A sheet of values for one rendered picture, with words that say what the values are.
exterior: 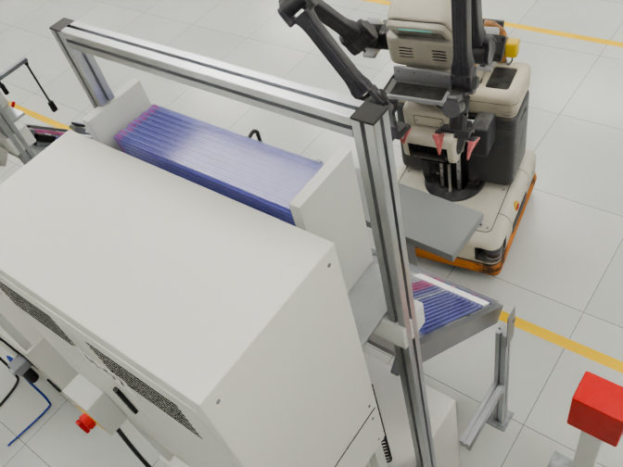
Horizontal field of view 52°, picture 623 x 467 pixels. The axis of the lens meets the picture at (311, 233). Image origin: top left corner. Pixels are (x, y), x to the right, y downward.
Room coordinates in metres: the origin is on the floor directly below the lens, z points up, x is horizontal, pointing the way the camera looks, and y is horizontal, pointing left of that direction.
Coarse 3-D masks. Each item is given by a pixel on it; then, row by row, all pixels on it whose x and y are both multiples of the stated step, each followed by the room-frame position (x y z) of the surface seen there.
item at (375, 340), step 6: (372, 336) 0.82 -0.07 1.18; (378, 336) 0.82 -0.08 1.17; (420, 336) 0.84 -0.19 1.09; (366, 342) 0.80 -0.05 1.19; (372, 342) 0.79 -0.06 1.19; (378, 342) 0.79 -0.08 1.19; (384, 342) 0.79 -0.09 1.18; (390, 342) 0.80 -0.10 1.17; (384, 348) 0.77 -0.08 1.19; (390, 348) 0.77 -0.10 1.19; (390, 354) 0.75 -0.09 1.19
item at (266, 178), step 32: (128, 128) 1.21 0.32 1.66; (160, 128) 1.18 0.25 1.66; (192, 128) 1.14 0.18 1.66; (160, 160) 1.09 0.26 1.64; (192, 160) 1.04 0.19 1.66; (224, 160) 1.01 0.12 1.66; (256, 160) 0.98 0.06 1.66; (288, 160) 0.95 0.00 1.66; (224, 192) 0.95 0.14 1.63; (256, 192) 0.89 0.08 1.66; (288, 192) 0.86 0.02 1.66
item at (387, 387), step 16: (368, 368) 1.06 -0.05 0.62; (384, 368) 1.05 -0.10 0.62; (384, 384) 0.99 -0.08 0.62; (400, 384) 0.98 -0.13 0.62; (384, 400) 0.94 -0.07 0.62; (400, 400) 0.92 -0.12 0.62; (432, 400) 0.89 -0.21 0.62; (448, 400) 0.88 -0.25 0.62; (384, 416) 0.89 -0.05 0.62; (400, 416) 0.87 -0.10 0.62; (432, 416) 0.84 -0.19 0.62; (448, 416) 0.84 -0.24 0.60; (400, 432) 0.83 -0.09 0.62; (432, 432) 0.80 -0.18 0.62; (448, 432) 0.83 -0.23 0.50; (384, 448) 0.79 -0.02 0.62; (400, 448) 0.78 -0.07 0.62; (448, 448) 0.83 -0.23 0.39; (176, 464) 0.93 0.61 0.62; (368, 464) 0.76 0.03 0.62; (400, 464) 0.73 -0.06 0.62; (416, 464) 0.72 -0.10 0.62; (448, 464) 0.82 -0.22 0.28
